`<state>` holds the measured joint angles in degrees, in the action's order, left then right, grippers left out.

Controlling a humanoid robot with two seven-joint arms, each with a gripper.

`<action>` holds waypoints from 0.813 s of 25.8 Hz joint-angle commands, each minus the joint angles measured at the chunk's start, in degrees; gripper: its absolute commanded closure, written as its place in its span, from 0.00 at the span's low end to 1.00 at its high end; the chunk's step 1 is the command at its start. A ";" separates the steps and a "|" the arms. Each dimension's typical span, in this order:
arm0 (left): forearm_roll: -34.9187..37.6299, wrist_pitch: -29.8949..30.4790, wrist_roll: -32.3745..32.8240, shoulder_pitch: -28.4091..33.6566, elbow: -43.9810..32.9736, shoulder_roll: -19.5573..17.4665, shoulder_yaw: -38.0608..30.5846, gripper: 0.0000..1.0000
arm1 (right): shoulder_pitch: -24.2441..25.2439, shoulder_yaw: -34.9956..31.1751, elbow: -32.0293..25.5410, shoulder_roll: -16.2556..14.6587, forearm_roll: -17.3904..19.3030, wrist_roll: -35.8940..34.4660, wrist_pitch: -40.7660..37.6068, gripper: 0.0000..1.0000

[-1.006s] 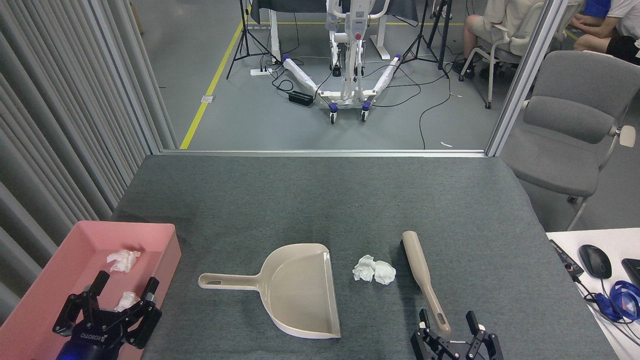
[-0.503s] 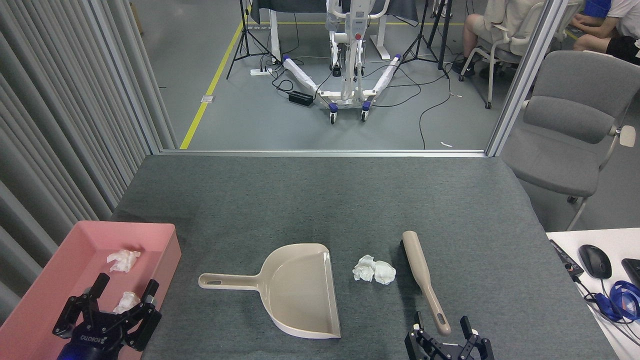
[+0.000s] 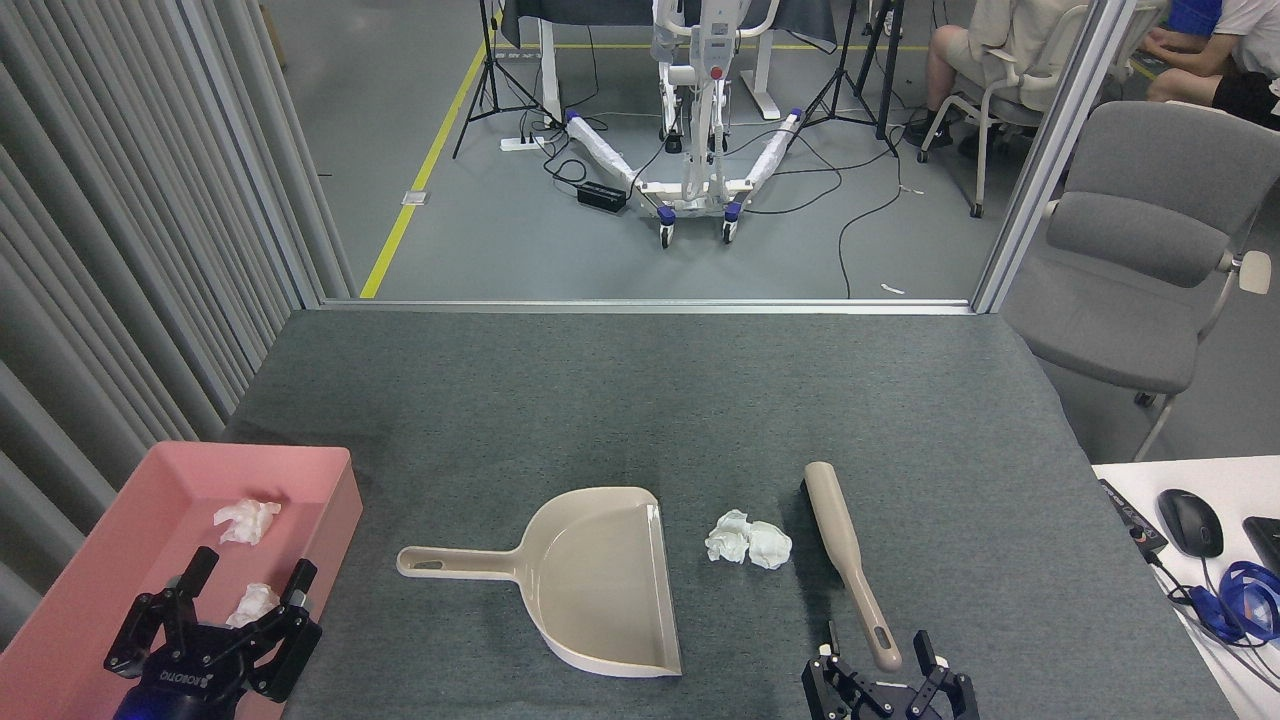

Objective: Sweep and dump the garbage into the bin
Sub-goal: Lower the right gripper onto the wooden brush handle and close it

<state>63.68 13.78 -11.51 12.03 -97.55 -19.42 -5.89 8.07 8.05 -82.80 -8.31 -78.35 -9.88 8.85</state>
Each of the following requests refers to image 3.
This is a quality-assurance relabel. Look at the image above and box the black keyboard corner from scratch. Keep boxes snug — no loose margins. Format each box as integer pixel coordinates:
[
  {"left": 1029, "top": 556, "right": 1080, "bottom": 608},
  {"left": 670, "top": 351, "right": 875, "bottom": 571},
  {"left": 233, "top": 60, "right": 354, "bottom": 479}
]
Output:
[{"left": 1243, "top": 516, "right": 1280, "bottom": 578}]

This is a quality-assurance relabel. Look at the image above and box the beige hand brush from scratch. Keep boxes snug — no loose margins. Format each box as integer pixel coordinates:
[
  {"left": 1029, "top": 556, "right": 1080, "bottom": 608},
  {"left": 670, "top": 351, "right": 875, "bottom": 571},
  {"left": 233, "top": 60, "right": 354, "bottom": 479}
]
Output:
[{"left": 801, "top": 461, "right": 903, "bottom": 673}]

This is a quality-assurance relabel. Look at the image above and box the grey ribbed wall panel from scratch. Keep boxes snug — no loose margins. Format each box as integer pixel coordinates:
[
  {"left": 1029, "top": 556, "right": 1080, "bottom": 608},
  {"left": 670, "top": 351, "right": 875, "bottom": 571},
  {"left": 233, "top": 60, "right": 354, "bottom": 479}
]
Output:
[{"left": 0, "top": 0, "right": 356, "bottom": 651}]

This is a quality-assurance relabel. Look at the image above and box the white desk with black cloth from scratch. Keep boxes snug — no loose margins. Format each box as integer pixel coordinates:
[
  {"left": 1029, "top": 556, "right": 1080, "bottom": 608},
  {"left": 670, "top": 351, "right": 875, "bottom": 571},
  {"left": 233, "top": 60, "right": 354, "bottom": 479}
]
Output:
[{"left": 497, "top": 0, "right": 839, "bottom": 126}]

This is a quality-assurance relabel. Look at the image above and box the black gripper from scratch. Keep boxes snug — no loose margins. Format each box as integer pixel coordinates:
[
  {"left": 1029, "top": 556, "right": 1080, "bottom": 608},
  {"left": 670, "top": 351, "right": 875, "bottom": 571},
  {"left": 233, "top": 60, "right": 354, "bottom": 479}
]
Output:
[
  {"left": 803, "top": 622, "right": 979, "bottom": 720},
  {"left": 104, "top": 546, "right": 323, "bottom": 720}
]

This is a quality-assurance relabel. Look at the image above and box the black floor cable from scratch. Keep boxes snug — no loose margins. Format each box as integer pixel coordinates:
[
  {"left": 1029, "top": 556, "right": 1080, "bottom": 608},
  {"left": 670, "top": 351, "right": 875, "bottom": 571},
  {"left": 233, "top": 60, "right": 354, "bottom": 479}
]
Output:
[{"left": 745, "top": 130, "right": 906, "bottom": 299}]

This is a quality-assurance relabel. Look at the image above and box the white tissue ball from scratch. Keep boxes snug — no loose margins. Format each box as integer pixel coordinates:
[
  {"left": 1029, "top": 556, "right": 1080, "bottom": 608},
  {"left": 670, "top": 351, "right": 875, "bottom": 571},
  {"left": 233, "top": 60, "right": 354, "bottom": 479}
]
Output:
[
  {"left": 747, "top": 520, "right": 793, "bottom": 571},
  {"left": 225, "top": 583, "right": 282, "bottom": 629},
  {"left": 704, "top": 509, "right": 751, "bottom": 563},
  {"left": 213, "top": 498, "right": 283, "bottom": 546}
]

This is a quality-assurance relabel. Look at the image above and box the black computer mouse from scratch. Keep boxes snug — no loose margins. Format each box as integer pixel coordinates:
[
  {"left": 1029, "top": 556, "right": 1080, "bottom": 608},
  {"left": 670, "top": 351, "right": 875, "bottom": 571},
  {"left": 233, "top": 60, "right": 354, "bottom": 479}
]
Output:
[{"left": 1158, "top": 489, "right": 1224, "bottom": 559}]

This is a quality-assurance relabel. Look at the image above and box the silver aluminium post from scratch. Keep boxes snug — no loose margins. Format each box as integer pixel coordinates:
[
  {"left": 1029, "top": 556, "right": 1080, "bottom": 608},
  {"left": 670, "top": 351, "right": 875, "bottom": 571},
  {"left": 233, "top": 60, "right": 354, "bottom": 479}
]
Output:
[{"left": 972, "top": 0, "right": 1141, "bottom": 314}]

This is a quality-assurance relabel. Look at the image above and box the flat black device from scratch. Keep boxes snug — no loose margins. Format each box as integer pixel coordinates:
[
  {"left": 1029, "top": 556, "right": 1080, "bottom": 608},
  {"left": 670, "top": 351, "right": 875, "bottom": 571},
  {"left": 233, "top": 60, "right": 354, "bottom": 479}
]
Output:
[{"left": 1098, "top": 479, "right": 1169, "bottom": 557}]

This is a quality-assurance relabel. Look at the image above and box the silver aluminium rail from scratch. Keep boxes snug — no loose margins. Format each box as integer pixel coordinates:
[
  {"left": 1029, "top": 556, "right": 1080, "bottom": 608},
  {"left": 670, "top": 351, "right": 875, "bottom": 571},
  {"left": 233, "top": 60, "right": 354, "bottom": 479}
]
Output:
[{"left": 320, "top": 298, "right": 976, "bottom": 315}]

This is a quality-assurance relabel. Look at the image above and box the black tripod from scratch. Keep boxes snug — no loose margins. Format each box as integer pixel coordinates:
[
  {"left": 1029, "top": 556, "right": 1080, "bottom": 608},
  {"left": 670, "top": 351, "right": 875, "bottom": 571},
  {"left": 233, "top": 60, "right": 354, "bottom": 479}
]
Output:
[
  {"left": 790, "top": 0, "right": 901, "bottom": 159},
  {"left": 452, "top": 0, "right": 561, "bottom": 161}
]

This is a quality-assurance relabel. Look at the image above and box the person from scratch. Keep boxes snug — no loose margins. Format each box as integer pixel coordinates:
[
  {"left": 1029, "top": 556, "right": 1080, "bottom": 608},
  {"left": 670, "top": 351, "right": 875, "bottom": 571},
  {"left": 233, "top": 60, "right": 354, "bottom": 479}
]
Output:
[
  {"left": 903, "top": 0, "right": 1091, "bottom": 158},
  {"left": 1135, "top": 0, "right": 1280, "bottom": 131}
]

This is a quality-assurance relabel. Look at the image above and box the white mesh office chair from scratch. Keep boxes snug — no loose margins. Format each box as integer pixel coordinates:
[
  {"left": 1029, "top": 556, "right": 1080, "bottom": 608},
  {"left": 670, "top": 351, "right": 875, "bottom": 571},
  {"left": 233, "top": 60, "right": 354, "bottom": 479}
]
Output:
[{"left": 918, "top": 5, "right": 1091, "bottom": 219}]

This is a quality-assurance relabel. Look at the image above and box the beige plastic dustpan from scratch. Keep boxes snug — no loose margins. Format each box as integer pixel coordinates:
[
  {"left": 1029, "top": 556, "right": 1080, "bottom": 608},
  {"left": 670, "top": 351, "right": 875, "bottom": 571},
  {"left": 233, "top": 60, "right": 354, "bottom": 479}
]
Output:
[{"left": 396, "top": 487, "right": 683, "bottom": 679}]

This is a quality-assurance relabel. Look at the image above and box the grey office chair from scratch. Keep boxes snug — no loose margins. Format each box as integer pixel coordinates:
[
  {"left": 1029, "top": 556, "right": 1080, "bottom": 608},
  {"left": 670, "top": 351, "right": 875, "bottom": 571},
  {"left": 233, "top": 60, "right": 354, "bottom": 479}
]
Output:
[{"left": 1000, "top": 100, "right": 1280, "bottom": 463}]

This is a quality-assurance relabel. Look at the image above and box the white side table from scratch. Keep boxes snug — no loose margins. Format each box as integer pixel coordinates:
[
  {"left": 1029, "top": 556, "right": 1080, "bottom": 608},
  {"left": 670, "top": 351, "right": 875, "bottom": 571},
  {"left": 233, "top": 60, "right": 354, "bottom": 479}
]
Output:
[{"left": 1092, "top": 456, "right": 1280, "bottom": 720}]

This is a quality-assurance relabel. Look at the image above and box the pink plastic bin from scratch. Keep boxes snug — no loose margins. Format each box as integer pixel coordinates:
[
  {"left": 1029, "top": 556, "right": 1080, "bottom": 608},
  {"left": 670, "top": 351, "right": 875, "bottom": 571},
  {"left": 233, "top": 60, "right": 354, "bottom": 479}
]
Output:
[{"left": 0, "top": 442, "right": 364, "bottom": 720}]

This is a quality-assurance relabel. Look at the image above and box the blue lanyard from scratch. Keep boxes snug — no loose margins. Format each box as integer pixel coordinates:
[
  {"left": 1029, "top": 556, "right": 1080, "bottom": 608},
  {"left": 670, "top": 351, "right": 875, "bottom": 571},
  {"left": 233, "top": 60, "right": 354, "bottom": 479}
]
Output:
[{"left": 1215, "top": 561, "right": 1280, "bottom": 644}]

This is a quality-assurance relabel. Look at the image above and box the white stand on wheels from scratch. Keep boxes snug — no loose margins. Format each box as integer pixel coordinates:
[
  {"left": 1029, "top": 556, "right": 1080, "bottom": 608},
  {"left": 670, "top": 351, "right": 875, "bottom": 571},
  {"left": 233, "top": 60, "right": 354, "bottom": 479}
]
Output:
[{"left": 563, "top": 0, "right": 806, "bottom": 249}]

